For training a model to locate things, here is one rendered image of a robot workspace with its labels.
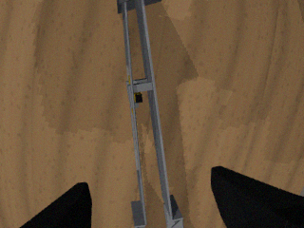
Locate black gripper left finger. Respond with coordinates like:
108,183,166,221
20,182,92,228

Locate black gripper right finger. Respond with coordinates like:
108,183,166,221
210,166,304,228

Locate brown wooden board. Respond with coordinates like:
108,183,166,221
0,0,304,228

